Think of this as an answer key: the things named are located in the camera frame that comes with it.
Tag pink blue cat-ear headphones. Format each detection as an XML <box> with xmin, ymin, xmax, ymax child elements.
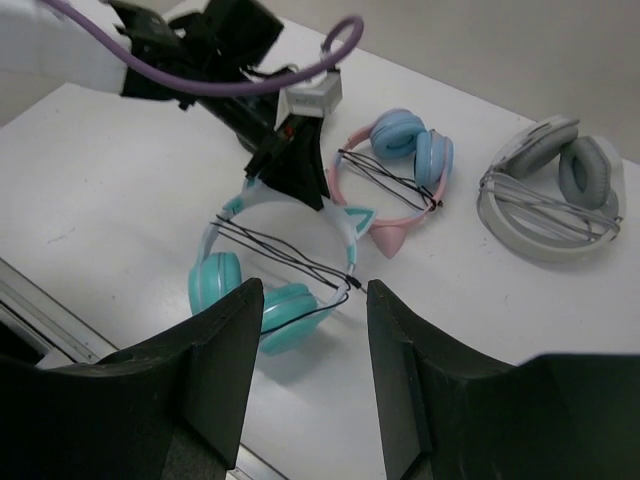
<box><xmin>327</xmin><ymin>108</ymin><xmax>454</xmax><ymax>259</ymax></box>

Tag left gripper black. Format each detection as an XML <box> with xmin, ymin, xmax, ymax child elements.
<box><xmin>174</xmin><ymin>64</ymin><xmax>330</xmax><ymax>210</ymax></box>

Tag black headphone audio cable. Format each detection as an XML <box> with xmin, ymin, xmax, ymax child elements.
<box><xmin>214</xmin><ymin>214</ymin><xmax>364</xmax><ymax>336</ymax></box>

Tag aluminium rail at front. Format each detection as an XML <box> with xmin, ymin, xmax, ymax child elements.
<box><xmin>0</xmin><ymin>257</ymin><xmax>281</xmax><ymax>480</ymax></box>

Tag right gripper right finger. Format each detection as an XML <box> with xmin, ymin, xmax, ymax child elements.
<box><xmin>366</xmin><ymin>280</ymin><xmax>639</xmax><ymax>479</ymax></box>

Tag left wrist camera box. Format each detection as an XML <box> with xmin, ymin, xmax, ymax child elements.
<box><xmin>274</xmin><ymin>69</ymin><xmax>343</xmax><ymax>130</ymax></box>

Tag grey over-ear headphones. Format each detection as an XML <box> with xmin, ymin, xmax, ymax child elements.
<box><xmin>476</xmin><ymin>115</ymin><xmax>627</xmax><ymax>263</ymax></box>

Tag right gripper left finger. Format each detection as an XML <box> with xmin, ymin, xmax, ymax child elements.
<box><xmin>0</xmin><ymin>277</ymin><xmax>265</xmax><ymax>480</ymax></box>

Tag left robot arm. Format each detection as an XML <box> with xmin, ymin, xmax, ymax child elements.
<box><xmin>1</xmin><ymin>1</ymin><xmax>330</xmax><ymax>210</ymax></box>

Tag teal cat-ear headphones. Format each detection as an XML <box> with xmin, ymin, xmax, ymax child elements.
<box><xmin>187</xmin><ymin>177</ymin><xmax>377</xmax><ymax>357</ymax></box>

